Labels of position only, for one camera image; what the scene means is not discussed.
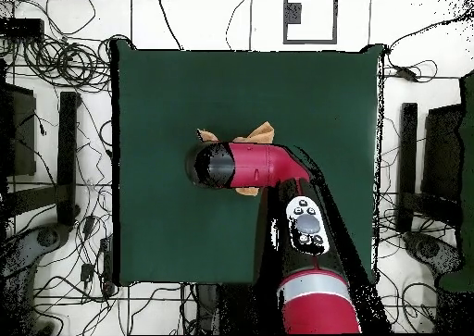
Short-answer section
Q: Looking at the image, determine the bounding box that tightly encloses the dark square box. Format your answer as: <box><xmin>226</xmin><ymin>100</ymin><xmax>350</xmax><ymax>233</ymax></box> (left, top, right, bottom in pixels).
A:
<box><xmin>420</xmin><ymin>104</ymin><xmax>465</xmax><ymax>204</ymax></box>
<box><xmin>0</xmin><ymin>82</ymin><xmax>37</xmax><ymax>178</ymax></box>

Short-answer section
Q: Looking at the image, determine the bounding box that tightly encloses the coiled black cable bundle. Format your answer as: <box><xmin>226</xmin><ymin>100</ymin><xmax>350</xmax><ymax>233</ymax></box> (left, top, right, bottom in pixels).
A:
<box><xmin>21</xmin><ymin>33</ymin><xmax>112</xmax><ymax>93</ymax></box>

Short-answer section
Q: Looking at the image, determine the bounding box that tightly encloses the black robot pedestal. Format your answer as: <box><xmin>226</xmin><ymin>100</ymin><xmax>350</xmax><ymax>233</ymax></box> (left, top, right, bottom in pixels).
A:
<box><xmin>194</xmin><ymin>282</ymin><xmax>260</xmax><ymax>336</ymax></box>

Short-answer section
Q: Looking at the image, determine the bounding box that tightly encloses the long black power adapter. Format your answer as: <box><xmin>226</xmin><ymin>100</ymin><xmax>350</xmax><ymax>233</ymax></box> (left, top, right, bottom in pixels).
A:
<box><xmin>393</xmin><ymin>65</ymin><xmax>420</xmax><ymax>82</ymax></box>

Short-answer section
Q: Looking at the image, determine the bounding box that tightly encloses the grey leg with round knob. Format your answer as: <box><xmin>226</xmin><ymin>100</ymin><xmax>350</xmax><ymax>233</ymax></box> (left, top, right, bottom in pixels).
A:
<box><xmin>402</xmin><ymin>231</ymin><xmax>464</xmax><ymax>278</ymax></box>
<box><xmin>0</xmin><ymin>222</ymin><xmax>71</xmax><ymax>289</ymax></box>

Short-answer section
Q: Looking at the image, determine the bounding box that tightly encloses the black stand base bar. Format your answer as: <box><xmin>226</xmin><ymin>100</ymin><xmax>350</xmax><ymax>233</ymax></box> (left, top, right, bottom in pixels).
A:
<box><xmin>394</xmin><ymin>102</ymin><xmax>462</xmax><ymax>234</ymax></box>
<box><xmin>6</xmin><ymin>91</ymin><xmax>81</xmax><ymax>229</ymax></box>

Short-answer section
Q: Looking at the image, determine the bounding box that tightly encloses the black power strip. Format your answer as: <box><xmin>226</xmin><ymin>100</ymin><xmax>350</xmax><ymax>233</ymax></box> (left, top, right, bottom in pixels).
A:
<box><xmin>98</xmin><ymin>235</ymin><xmax>115</xmax><ymax>297</ymax></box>

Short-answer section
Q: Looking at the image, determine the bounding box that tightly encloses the black flat box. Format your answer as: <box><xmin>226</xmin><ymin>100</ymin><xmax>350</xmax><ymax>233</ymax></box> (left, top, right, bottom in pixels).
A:
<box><xmin>0</xmin><ymin>18</ymin><xmax>44</xmax><ymax>37</ymax></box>

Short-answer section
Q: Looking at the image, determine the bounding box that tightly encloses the dark green table cloth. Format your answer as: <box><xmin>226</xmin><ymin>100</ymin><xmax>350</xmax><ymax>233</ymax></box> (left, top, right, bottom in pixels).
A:
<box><xmin>110</xmin><ymin>39</ymin><xmax>385</xmax><ymax>288</ymax></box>

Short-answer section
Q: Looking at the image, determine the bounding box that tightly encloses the tan terry towel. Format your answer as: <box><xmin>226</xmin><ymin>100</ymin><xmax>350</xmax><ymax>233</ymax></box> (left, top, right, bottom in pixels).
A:
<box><xmin>195</xmin><ymin>120</ymin><xmax>276</xmax><ymax>197</ymax></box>

